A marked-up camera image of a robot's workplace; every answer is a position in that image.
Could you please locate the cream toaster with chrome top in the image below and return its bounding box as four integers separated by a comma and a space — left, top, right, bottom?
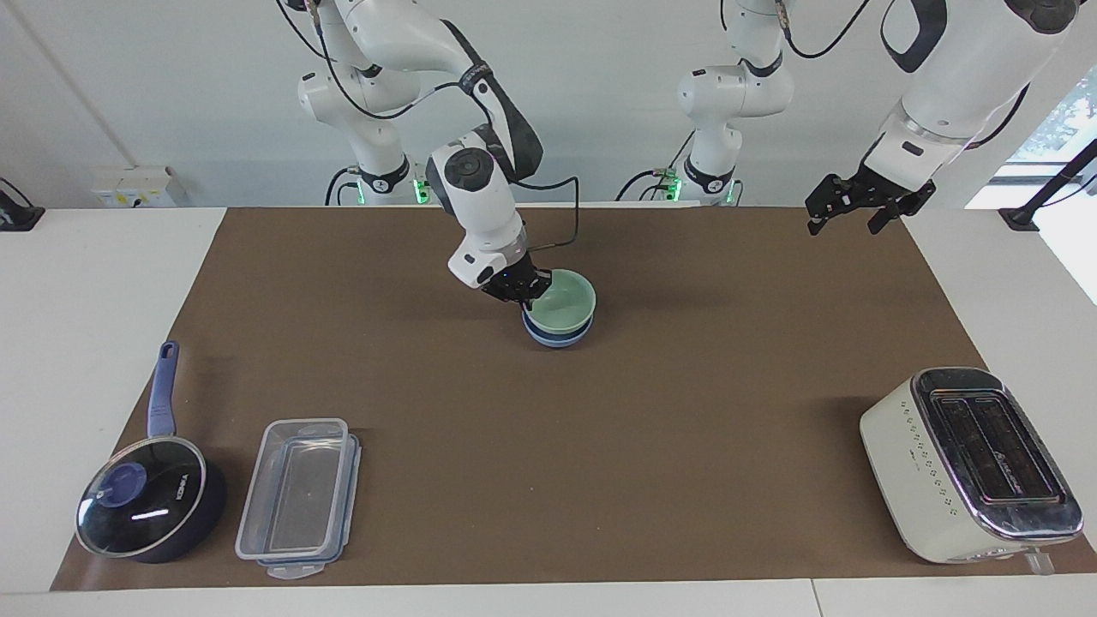
860, 367, 1084, 575

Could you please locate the clear lid with blue clips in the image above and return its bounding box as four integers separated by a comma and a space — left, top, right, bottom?
255, 433, 363, 580

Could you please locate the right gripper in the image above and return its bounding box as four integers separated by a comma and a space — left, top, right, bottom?
480, 264, 555, 312

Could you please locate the dark blue saucepan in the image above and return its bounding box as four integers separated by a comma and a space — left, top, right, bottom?
110, 341, 229, 565

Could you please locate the glass lid with blue knob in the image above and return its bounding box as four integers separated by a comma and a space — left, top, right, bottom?
75, 436, 208, 559

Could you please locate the black stand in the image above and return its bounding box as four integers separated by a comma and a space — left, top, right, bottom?
0, 176, 46, 233
998, 137, 1097, 233

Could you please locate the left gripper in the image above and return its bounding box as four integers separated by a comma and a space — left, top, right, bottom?
805, 161, 938, 237

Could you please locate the green bowl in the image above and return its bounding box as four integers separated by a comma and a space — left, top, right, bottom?
524, 268, 597, 334

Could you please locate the blue bowl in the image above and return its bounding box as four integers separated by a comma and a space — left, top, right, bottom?
522, 310, 596, 349

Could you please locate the white wall box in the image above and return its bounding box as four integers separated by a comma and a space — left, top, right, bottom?
90, 165, 190, 209

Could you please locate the clear plastic container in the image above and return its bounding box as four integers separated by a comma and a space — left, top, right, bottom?
235, 417, 351, 562

